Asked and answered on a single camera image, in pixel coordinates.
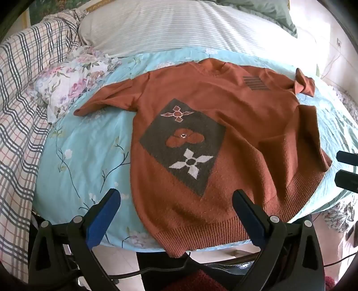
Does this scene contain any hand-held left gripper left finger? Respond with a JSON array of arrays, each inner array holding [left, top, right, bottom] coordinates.
[[28, 188, 122, 291]]

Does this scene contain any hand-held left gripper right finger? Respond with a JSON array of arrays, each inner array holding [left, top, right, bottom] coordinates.
[[232, 189, 326, 291]]

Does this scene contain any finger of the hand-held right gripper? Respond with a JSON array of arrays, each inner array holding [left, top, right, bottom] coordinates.
[[335, 169, 358, 194], [336, 150, 358, 166]]

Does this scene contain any orange-brown knit sweater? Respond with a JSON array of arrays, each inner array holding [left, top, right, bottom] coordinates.
[[73, 58, 333, 258]]

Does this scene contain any grey floral cloth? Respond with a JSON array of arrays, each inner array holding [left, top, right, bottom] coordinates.
[[322, 193, 358, 242]]

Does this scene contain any light blue floral bed sheet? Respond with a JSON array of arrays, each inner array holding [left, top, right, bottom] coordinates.
[[34, 46, 358, 251]]

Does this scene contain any dark red cloth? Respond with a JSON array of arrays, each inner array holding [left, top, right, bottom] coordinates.
[[164, 269, 244, 291]]

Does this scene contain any plaid blanket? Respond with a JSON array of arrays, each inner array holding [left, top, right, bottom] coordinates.
[[0, 8, 88, 276]]

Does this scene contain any pink floral pillow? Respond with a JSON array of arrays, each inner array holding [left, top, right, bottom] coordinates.
[[28, 46, 124, 124]]

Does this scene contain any white striped quilt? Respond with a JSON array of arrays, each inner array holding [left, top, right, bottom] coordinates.
[[78, 0, 316, 74]]

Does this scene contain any black cable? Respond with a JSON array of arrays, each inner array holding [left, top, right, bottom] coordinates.
[[80, 251, 194, 282]]

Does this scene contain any white cable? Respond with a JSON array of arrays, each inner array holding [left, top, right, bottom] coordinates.
[[321, 49, 342, 79]]

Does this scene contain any green painting with gold frame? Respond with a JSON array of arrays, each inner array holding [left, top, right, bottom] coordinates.
[[29, 0, 96, 26]]

